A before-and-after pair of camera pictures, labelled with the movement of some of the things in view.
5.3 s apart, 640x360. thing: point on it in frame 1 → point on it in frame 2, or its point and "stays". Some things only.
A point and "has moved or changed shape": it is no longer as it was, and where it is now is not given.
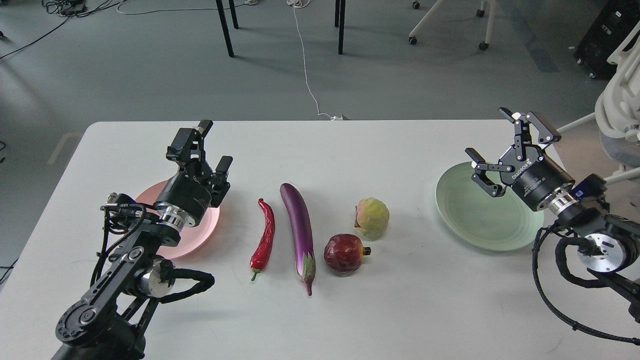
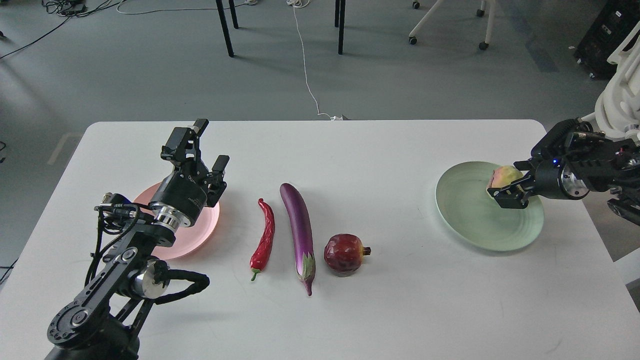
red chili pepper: x=262 y=250 stays
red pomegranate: x=344 y=253 stays
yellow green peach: x=372 y=218 has moved or changed shape
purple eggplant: x=305 y=259 stays
